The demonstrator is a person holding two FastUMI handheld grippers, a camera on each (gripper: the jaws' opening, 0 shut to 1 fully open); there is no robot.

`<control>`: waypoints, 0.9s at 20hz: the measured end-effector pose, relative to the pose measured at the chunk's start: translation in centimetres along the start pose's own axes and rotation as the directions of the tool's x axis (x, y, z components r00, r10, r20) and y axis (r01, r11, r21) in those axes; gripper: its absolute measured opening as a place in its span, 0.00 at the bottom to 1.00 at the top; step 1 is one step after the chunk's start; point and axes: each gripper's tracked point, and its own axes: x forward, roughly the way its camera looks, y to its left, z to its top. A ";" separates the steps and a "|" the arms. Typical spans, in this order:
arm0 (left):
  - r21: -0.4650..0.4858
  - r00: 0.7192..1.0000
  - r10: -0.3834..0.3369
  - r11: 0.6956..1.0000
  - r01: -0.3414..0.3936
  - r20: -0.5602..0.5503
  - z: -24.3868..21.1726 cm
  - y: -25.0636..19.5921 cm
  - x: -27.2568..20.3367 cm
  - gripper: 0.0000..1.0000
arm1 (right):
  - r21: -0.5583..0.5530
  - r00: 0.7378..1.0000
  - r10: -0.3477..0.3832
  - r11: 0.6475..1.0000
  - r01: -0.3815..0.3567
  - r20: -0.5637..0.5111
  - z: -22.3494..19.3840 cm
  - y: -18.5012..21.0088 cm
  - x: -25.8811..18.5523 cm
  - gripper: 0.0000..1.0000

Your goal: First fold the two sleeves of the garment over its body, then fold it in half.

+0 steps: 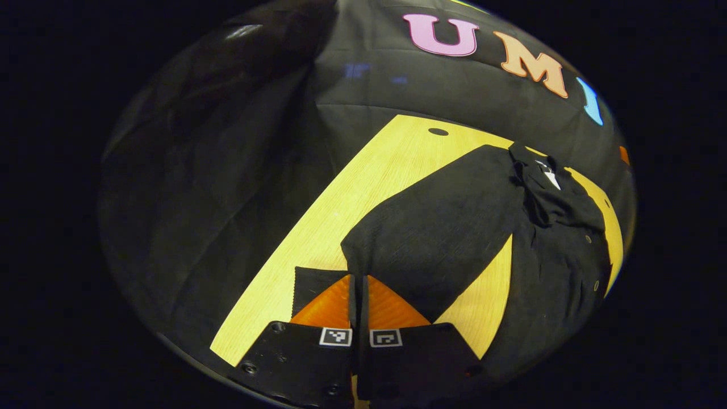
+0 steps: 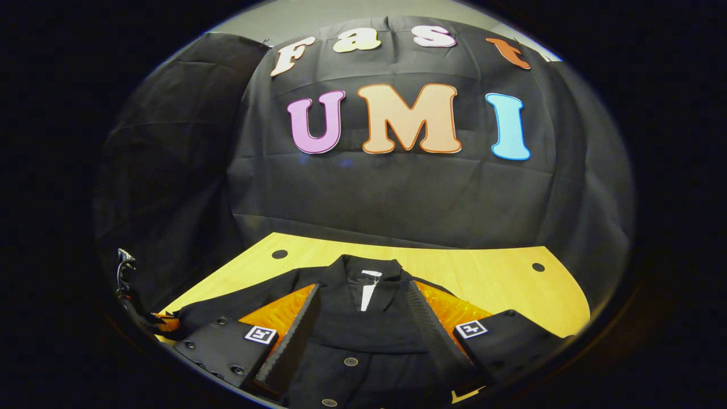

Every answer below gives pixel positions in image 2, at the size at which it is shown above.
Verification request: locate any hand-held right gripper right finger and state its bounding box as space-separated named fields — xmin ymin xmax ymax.
xmin=407 ymin=279 xmax=566 ymax=399

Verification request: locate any black backdrop cloth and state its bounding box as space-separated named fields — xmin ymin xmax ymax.
xmin=94 ymin=16 xmax=634 ymax=314

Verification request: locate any black button shirt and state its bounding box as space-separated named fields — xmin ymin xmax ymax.
xmin=156 ymin=254 xmax=484 ymax=409

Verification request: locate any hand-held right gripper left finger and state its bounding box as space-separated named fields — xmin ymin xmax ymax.
xmin=173 ymin=284 xmax=320 ymax=399

